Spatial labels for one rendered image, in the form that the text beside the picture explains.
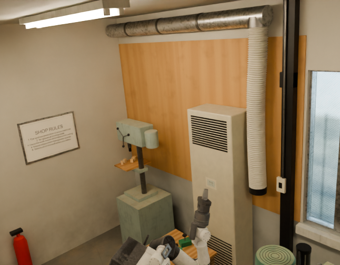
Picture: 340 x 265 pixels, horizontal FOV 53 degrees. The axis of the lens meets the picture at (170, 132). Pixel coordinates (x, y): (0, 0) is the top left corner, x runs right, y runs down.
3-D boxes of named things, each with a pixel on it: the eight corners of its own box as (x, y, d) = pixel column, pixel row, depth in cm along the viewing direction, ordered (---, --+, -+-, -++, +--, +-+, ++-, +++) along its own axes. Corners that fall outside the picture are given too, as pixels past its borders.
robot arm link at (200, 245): (206, 227, 195) (209, 246, 199) (196, 221, 202) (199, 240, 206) (198, 232, 191) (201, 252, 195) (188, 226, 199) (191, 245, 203)
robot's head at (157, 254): (145, 267, 173) (151, 255, 169) (153, 254, 182) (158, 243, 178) (157, 274, 172) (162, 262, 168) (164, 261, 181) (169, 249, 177)
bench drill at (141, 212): (150, 230, 449) (138, 114, 403) (182, 250, 403) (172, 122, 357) (120, 246, 419) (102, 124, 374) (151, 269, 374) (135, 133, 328)
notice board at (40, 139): (79, 148, 407) (72, 110, 393) (79, 148, 406) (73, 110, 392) (25, 164, 367) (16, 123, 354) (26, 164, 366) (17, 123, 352)
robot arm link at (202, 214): (209, 196, 202) (206, 215, 203) (193, 195, 200) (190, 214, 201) (216, 203, 190) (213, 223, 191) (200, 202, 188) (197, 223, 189)
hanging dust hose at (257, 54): (255, 185, 313) (253, 27, 273) (271, 190, 301) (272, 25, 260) (243, 191, 303) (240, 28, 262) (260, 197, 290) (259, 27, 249)
